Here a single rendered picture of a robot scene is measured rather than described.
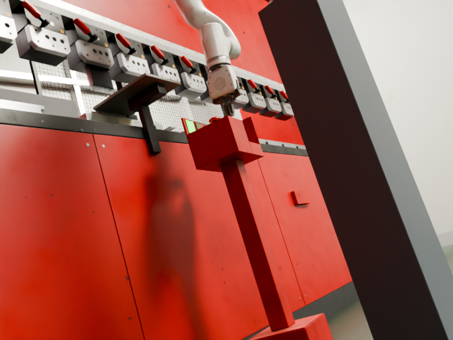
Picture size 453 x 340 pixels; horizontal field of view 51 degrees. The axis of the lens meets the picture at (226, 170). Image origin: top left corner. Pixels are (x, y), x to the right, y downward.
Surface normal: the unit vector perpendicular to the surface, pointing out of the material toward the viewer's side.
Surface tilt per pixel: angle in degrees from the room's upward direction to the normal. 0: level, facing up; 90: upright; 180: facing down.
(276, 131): 90
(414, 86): 90
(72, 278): 90
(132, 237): 90
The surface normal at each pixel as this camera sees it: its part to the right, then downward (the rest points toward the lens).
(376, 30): -0.65, 0.04
